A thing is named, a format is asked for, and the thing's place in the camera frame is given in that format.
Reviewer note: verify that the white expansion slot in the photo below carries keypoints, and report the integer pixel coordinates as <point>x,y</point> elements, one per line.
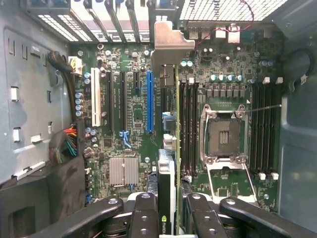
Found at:
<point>96,99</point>

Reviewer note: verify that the metal socket cover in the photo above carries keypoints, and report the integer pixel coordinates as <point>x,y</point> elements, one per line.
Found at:
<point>227,164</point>

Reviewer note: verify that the black plastic shroud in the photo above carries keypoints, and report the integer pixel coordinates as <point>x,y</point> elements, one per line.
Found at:
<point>37,193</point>

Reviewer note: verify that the black RAM slot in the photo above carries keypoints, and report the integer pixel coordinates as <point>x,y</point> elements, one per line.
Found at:
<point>253,129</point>
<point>195,129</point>
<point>276,129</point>
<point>260,129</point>
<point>188,129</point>
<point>268,129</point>
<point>182,129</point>

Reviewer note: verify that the black open PC case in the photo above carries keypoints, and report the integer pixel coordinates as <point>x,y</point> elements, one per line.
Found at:
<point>297,148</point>

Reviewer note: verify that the CPU socket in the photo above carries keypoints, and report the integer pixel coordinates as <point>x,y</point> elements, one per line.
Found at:
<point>224,138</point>

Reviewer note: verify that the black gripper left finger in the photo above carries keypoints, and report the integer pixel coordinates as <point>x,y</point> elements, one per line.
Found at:
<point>143,218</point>

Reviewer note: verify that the thin metal locking lever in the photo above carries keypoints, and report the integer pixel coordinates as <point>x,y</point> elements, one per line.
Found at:
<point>262,109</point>

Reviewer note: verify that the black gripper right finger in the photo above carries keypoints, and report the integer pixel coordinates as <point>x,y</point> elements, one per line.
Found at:
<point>205,220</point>

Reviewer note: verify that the short black expansion slot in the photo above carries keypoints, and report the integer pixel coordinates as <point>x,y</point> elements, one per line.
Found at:
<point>136,80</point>

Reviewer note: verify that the silver chipset heatsink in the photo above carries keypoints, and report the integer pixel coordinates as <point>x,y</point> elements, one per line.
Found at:
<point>123,171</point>

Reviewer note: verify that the blue expansion slot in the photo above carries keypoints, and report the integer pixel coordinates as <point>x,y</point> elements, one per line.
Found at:
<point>150,99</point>

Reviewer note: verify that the green motherboard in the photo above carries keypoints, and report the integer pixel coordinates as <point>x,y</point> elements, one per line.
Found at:
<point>141,148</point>

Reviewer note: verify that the long black expansion slot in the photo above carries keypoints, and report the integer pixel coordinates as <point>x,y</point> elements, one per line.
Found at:
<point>109,99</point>
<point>123,99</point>

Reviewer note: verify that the grey power supply unit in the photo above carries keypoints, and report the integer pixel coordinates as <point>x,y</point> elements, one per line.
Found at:
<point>29,111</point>

